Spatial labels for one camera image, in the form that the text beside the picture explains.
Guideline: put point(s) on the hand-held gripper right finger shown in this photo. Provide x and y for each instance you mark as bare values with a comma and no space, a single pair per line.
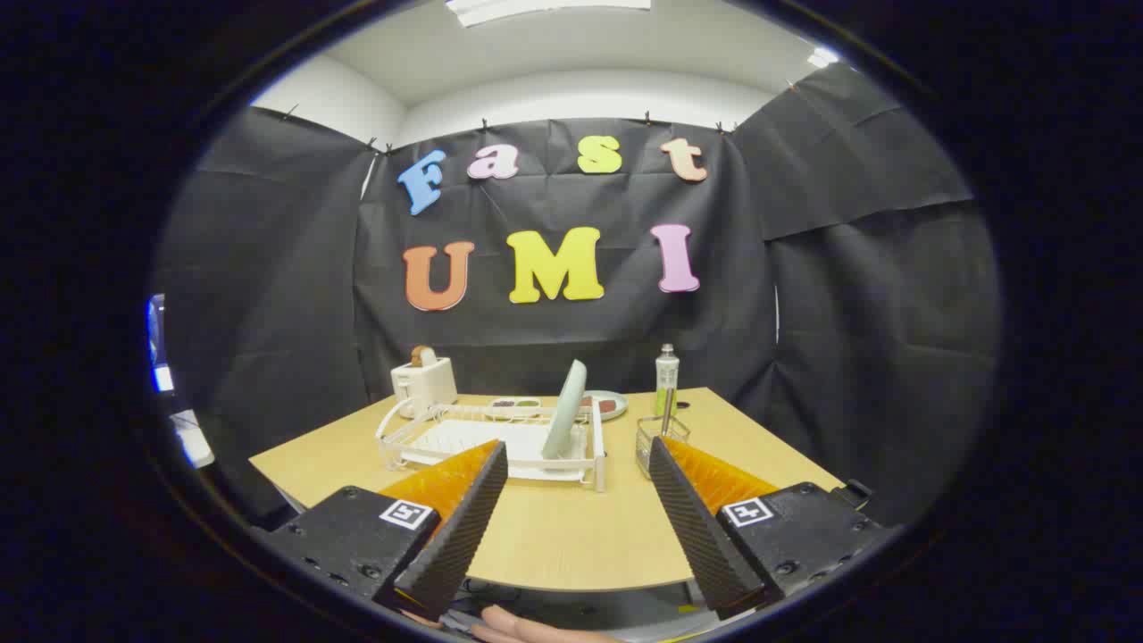
692,527

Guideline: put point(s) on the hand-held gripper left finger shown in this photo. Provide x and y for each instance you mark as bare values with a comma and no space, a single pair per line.
464,527

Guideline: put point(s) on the metal spoon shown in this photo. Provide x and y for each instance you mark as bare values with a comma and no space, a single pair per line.
668,411

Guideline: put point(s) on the light green plate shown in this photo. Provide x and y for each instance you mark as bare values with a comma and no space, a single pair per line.
564,411

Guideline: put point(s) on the white divided sauce dish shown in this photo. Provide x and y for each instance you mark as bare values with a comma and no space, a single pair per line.
513,404

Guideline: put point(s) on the small plate with meat slices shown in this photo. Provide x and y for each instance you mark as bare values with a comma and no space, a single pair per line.
620,399

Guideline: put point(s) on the white toaster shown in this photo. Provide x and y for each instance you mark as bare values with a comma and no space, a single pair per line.
424,384

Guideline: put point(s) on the green label drink bottle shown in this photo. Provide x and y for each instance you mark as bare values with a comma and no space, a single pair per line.
666,375

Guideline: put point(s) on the small black clamp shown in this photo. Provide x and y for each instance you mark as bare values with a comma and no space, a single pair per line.
857,491

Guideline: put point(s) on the brown bread slice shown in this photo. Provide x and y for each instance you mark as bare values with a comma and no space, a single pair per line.
420,355

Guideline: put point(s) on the black backdrop cloth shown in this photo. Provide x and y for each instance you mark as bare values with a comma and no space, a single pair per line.
571,326

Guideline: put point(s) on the small ceiling light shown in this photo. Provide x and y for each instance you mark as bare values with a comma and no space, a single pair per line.
822,57

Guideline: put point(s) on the long ceiling light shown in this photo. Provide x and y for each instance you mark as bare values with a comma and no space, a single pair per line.
545,9

